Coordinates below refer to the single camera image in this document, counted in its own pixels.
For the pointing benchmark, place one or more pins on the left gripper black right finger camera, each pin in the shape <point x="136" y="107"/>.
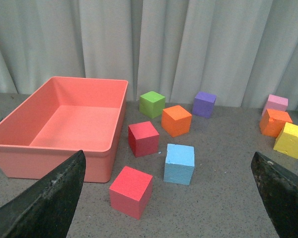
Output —
<point x="278" y="188"/>

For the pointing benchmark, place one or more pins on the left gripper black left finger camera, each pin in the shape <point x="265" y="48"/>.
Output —
<point x="46" y="209"/>

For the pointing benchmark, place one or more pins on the light blue foam cube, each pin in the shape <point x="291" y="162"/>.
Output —
<point x="179" y="164"/>

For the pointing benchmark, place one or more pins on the yellow foam cube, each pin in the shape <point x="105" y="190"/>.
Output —
<point x="287" y="140"/>

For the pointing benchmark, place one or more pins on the chipped orange foam cube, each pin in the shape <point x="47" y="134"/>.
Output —
<point x="273" y="121"/>

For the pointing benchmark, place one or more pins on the pink foam cube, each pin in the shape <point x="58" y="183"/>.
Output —
<point x="275" y="102"/>

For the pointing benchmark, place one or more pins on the pink plastic bin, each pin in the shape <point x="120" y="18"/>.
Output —
<point x="65" y="115"/>

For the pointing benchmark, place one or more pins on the dark red foam cube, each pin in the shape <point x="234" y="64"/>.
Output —
<point x="143" y="138"/>

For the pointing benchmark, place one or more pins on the purple foam cube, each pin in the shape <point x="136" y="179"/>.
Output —
<point x="203" y="104"/>

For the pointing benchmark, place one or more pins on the grey curtain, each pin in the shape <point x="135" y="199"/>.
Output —
<point x="239" y="50"/>

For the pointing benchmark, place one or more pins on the green foam cube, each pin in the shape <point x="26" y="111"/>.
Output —
<point x="151" y="104"/>

